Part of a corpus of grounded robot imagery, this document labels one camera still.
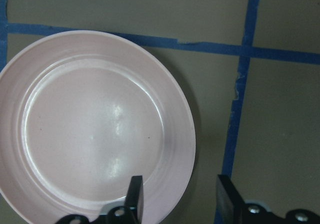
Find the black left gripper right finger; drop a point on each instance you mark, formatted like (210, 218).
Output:
(229, 202)

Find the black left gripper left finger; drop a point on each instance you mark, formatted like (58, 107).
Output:
(135, 198)

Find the pink plate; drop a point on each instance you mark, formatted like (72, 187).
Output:
(81, 113)

